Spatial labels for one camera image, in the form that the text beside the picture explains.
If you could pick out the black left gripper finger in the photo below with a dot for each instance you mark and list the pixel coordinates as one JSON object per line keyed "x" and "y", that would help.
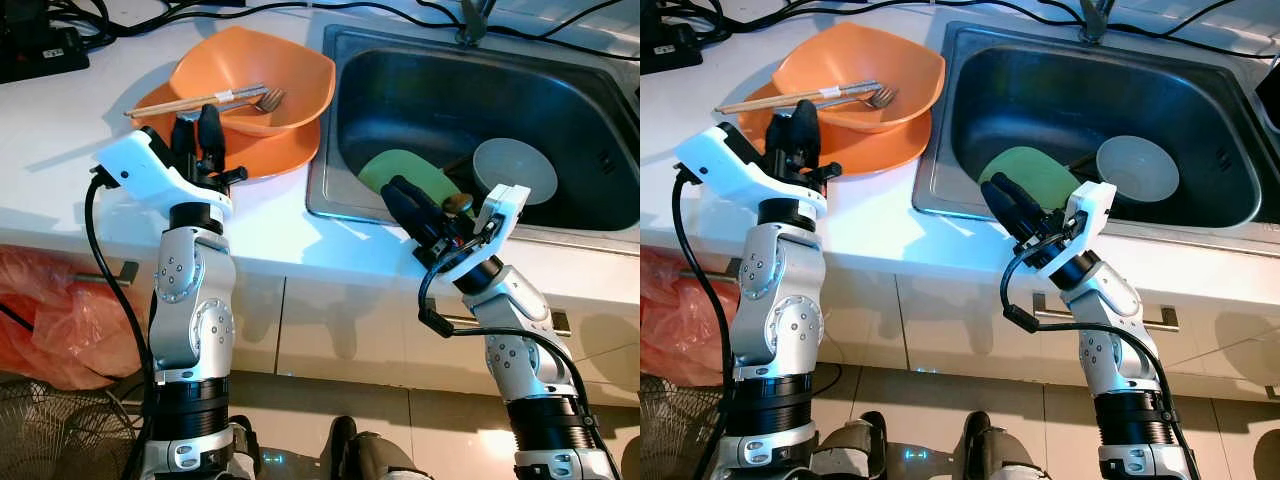
{"x": 806, "y": 132}
{"x": 779, "y": 138}
{"x": 211, "y": 135}
{"x": 184, "y": 140}

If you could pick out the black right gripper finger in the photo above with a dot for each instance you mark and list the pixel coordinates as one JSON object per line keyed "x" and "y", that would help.
{"x": 1030, "y": 198}
{"x": 410, "y": 215}
{"x": 1010, "y": 213}
{"x": 428, "y": 200}

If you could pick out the wooden chopstick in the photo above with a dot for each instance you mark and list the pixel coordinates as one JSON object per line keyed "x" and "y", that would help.
{"x": 180, "y": 101}
{"x": 785, "y": 101}
{"x": 780, "y": 97}
{"x": 185, "y": 105}

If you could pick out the metal fork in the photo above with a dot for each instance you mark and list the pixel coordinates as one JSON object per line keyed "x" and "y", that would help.
{"x": 872, "y": 97}
{"x": 260, "y": 100}

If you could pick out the orange bowl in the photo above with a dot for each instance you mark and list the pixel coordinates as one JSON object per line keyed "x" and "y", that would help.
{"x": 860, "y": 55}
{"x": 250, "y": 60}

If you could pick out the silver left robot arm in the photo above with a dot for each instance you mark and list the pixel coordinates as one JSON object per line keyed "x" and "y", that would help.
{"x": 790, "y": 310}
{"x": 190, "y": 310}

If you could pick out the white kitchen cabinet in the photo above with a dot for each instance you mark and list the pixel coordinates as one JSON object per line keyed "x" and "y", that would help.
{"x": 950, "y": 330}
{"x": 340, "y": 330}

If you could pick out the green plate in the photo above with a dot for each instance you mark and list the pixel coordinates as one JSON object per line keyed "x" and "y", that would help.
{"x": 1040, "y": 170}
{"x": 385, "y": 170}

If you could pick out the small brown round object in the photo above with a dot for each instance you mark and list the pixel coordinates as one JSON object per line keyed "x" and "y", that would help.
{"x": 460, "y": 203}

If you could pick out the orange plate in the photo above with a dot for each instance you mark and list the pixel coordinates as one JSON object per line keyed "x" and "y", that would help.
{"x": 880, "y": 152}
{"x": 270, "y": 155}

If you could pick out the grey bowl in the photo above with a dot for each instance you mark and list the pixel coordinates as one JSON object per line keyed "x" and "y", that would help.
{"x": 1140, "y": 165}
{"x": 520, "y": 165}

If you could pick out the stainless steel sink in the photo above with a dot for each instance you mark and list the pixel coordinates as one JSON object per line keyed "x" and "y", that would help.
{"x": 420, "y": 100}
{"x": 1030, "y": 95}

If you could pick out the black power strip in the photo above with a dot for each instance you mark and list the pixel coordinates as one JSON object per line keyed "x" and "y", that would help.
{"x": 668, "y": 50}
{"x": 40, "y": 55}

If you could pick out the dark metal faucet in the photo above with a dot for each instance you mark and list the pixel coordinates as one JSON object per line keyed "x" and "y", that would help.
{"x": 1095, "y": 18}
{"x": 474, "y": 20}

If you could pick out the red plastic bag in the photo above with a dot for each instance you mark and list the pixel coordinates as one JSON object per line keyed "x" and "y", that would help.
{"x": 680, "y": 320}
{"x": 60, "y": 320}

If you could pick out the robot right leg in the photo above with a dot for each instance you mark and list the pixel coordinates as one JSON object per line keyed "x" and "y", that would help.
{"x": 380, "y": 460}
{"x": 1005, "y": 455}

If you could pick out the robot leg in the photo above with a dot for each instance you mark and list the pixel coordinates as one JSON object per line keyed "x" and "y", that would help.
{"x": 245, "y": 455}
{"x": 1005, "y": 455}
{"x": 380, "y": 460}
{"x": 850, "y": 450}

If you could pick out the robot left leg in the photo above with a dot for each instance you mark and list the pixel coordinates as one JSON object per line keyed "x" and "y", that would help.
{"x": 850, "y": 450}
{"x": 245, "y": 455}

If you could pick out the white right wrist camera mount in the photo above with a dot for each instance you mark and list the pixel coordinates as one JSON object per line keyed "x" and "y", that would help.
{"x": 1090, "y": 210}
{"x": 500, "y": 215}

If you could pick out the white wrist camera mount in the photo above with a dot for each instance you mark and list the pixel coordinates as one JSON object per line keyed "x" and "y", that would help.
{"x": 500, "y": 215}
{"x": 725, "y": 165}
{"x": 1090, "y": 210}
{"x": 140, "y": 170}

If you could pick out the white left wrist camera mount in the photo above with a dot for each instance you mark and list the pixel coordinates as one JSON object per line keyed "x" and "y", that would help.
{"x": 725, "y": 165}
{"x": 140, "y": 170}

